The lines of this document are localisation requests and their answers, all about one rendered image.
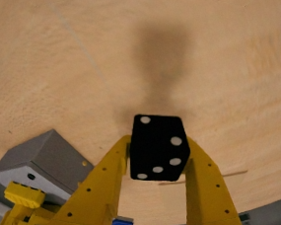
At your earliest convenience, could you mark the black die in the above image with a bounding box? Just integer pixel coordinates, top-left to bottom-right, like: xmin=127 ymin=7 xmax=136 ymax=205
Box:
xmin=129 ymin=114 xmax=190 ymax=182

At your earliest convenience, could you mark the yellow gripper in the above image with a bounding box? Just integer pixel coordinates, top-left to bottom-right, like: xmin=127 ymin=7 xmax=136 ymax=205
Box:
xmin=46 ymin=134 xmax=242 ymax=225

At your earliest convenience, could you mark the small blue rounded block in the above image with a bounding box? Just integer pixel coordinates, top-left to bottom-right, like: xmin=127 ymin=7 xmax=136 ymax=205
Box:
xmin=111 ymin=216 xmax=135 ymax=225

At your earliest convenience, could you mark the tan flat mat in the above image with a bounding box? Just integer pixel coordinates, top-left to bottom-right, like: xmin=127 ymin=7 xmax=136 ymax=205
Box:
xmin=159 ymin=169 xmax=248 ymax=211

